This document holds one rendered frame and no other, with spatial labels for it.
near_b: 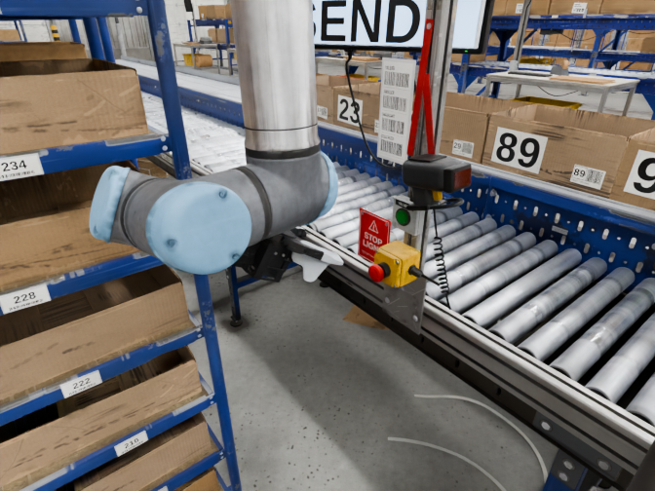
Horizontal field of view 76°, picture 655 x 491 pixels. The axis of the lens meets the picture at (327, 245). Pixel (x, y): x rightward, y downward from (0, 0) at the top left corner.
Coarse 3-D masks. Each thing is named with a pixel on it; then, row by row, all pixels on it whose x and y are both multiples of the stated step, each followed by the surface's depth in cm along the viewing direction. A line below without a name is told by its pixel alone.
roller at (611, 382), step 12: (648, 324) 87; (636, 336) 84; (648, 336) 84; (624, 348) 82; (636, 348) 81; (648, 348) 81; (612, 360) 79; (624, 360) 78; (636, 360) 78; (648, 360) 80; (600, 372) 76; (612, 372) 75; (624, 372) 75; (636, 372) 77; (588, 384) 74; (600, 384) 73; (612, 384) 73; (624, 384) 74; (600, 396) 72; (612, 396) 71
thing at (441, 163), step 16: (416, 160) 76; (432, 160) 74; (448, 160) 74; (416, 176) 76; (432, 176) 73; (448, 176) 71; (464, 176) 72; (416, 192) 79; (432, 192) 77; (448, 192) 72; (416, 208) 80
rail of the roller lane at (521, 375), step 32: (352, 256) 114; (448, 320) 89; (480, 352) 85; (512, 352) 81; (512, 384) 81; (544, 384) 75; (576, 384) 73; (576, 416) 72; (608, 416) 67; (608, 448) 69; (640, 448) 65
